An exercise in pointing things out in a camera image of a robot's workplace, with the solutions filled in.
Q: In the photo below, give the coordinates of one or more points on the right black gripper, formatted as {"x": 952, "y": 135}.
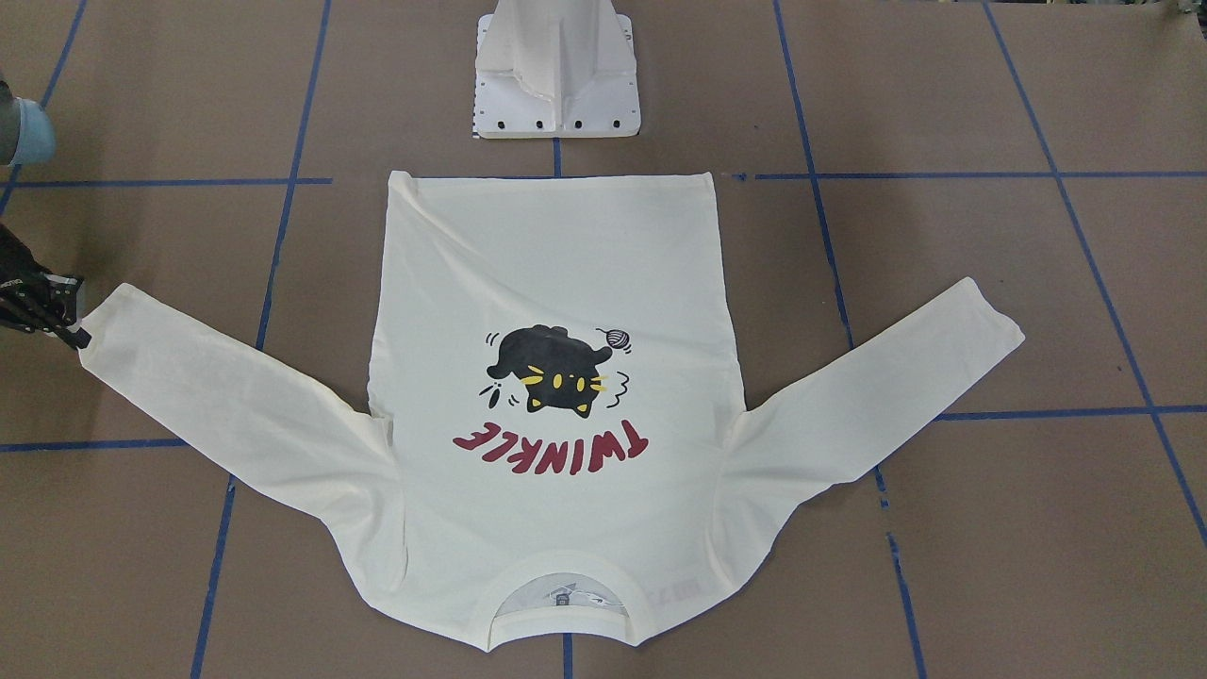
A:
{"x": 16, "y": 288}

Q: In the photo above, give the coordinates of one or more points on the cream long-sleeve cat shirt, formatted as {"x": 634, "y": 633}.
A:
{"x": 556, "y": 439}

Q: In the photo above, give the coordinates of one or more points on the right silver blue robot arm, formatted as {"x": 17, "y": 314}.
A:
{"x": 27, "y": 135}

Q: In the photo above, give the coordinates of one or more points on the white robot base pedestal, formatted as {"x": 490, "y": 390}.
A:
{"x": 555, "y": 69}

